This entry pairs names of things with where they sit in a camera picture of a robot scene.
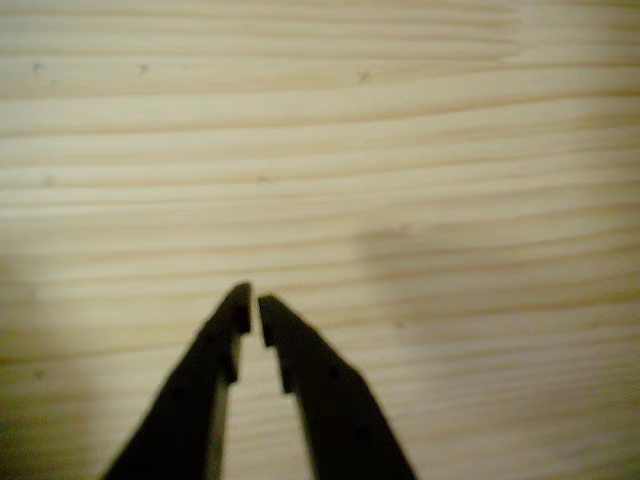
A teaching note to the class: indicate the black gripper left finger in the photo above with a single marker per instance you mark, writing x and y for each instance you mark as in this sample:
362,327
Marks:
190,400

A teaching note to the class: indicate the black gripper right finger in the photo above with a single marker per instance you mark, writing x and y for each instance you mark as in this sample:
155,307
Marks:
330,400

